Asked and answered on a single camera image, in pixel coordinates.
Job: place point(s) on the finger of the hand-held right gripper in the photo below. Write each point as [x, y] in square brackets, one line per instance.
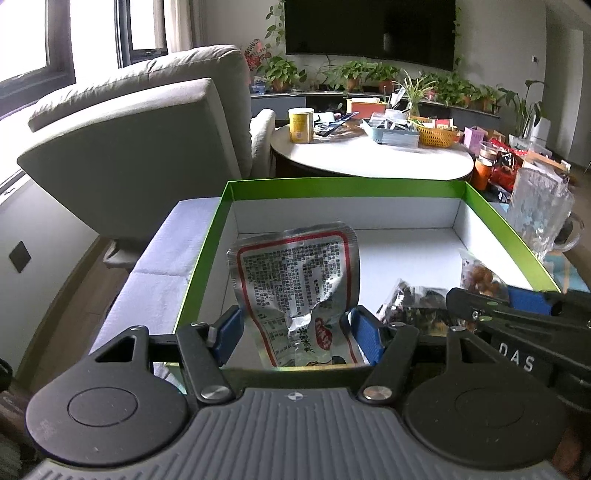
[475, 307]
[528, 299]

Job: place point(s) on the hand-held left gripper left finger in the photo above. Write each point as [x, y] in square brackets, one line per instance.
[228, 330]

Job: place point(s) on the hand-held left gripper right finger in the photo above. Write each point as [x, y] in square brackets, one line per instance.
[364, 330]

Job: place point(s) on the clear packet of brown nuts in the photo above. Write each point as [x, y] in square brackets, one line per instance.
[480, 277]

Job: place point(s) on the clear packet of dark snacks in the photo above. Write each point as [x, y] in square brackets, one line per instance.
[415, 309]

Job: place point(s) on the green cardboard box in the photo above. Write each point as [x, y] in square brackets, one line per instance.
[406, 258]

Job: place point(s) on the silver foil snack packet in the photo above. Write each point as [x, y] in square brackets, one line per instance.
[295, 277]

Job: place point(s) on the glass pitcher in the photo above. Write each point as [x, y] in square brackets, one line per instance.
[538, 212]

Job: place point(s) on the white tablecloth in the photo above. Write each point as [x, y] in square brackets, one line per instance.
[161, 258]

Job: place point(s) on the orange jar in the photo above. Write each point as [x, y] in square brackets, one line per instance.
[482, 175]

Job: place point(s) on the red snack bags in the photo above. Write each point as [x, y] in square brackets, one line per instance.
[505, 168]

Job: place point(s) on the wooden sofa footrest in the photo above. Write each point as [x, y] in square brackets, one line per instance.
[117, 256]

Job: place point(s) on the clear plastic cup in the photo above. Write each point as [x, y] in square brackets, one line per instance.
[488, 151]

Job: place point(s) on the purple box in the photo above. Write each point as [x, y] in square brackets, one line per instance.
[474, 141]

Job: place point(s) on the round white coffee table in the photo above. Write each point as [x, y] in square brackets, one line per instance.
[369, 159]

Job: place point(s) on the wicker basket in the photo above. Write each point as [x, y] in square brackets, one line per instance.
[436, 137]

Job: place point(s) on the large-leaved plant in white pot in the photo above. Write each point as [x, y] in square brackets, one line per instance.
[528, 110]

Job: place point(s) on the blue plastic tray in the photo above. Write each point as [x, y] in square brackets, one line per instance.
[390, 136]

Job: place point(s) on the grey armchair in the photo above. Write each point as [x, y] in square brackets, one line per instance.
[138, 152]

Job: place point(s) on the dark remote controls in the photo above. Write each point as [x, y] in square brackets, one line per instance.
[334, 125]

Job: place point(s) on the yellow can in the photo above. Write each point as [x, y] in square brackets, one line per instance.
[301, 125]

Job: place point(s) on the row of green potted plants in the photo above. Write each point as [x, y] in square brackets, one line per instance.
[466, 92]

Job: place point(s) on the orange tissue box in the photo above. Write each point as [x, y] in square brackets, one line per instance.
[364, 107]

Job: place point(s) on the spider plant in glass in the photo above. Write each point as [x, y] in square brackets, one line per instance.
[414, 92]

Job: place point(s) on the grey television console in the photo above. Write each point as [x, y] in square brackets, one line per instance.
[295, 100]

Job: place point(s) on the green potted plant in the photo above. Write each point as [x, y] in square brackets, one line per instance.
[279, 74]
[384, 76]
[352, 74]

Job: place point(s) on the red-leaved plant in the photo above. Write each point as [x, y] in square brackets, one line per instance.
[254, 57]

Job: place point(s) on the narrow dark-framed window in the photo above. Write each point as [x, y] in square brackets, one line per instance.
[143, 50]

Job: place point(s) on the black television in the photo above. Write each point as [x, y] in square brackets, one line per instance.
[369, 27]

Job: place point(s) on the hanging vine plant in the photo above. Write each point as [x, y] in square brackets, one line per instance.
[276, 27]

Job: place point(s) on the light curtain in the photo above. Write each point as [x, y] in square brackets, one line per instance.
[182, 23]

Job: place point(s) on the large dark-framed window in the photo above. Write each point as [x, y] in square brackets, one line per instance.
[60, 46]

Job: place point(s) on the black wall socket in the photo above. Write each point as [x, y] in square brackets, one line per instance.
[19, 256]

